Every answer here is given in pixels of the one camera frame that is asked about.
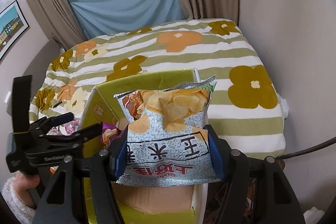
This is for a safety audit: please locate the silver potato chip bag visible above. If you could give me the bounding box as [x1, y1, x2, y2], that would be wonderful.
[114, 76, 220, 187]

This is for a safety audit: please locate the person's left hand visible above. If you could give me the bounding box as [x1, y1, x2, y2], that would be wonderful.
[13, 171, 40, 208]

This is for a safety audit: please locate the purple snack bag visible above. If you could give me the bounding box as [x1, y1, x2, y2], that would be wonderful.
[100, 123, 122, 149]

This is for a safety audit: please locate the green cardboard snack box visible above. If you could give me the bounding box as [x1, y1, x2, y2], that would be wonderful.
[80, 70, 217, 223]

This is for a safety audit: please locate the grey bed headboard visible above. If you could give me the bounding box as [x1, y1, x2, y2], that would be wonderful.
[23, 39, 61, 93]

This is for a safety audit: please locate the framed houses picture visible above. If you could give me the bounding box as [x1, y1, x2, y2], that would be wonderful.
[0, 1, 29, 58]

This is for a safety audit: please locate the blue window cloth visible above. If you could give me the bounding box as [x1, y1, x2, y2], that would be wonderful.
[70, 0, 186, 39]

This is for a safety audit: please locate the black cable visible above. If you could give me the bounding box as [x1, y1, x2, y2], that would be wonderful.
[275, 136, 336, 160]

